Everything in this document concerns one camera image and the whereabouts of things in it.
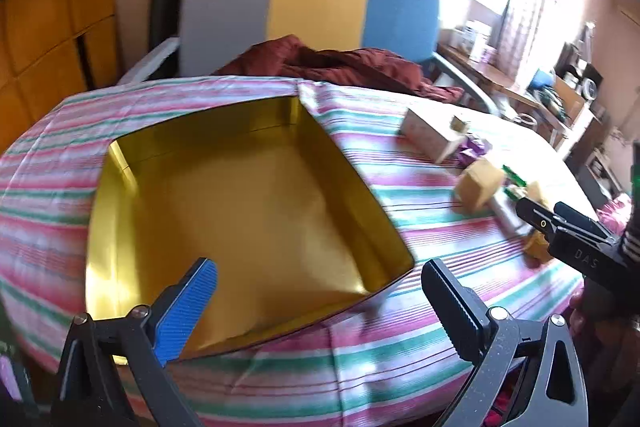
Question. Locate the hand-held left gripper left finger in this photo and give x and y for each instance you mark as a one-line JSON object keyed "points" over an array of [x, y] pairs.
{"points": [[192, 302]]}

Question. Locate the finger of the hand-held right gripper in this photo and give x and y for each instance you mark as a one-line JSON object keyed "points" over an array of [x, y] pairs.
{"points": [[580, 219], [535, 212]]}

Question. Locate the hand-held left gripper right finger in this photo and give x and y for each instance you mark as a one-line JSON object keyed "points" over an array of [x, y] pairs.
{"points": [[455, 302]]}

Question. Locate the yellow sponge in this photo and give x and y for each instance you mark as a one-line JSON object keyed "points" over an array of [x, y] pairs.
{"points": [[540, 191], [537, 251], [480, 189]]}

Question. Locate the purple small object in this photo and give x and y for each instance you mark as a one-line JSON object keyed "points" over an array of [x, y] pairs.
{"points": [[472, 149]]}

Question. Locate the small green box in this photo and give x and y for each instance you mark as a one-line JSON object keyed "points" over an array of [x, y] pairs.
{"points": [[459, 123]]}

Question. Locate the white carton box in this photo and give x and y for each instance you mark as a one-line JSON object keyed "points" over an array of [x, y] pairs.
{"points": [[425, 132]]}

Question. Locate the pink blanket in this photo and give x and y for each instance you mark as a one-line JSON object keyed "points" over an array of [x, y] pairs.
{"points": [[612, 212]]}

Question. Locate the dark storage shelf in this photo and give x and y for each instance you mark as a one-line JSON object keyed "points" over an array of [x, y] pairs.
{"points": [[590, 137]]}

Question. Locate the pink green striped tablecloth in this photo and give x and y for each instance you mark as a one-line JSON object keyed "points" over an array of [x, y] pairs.
{"points": [[380, 342]]}

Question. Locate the blue container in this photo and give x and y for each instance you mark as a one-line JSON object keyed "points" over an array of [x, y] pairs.
{"points": [[542, 80]]}

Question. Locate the wooden desk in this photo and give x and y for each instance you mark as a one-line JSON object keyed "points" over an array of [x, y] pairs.
{"points": [[495, 79]]}

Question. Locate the dark red cloth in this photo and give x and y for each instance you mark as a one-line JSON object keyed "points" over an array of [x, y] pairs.
{"points": [[360, 67]]}

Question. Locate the wooden wardrobe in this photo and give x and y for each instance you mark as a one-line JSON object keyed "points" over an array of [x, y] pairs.
{"points": [[45, 22]]}

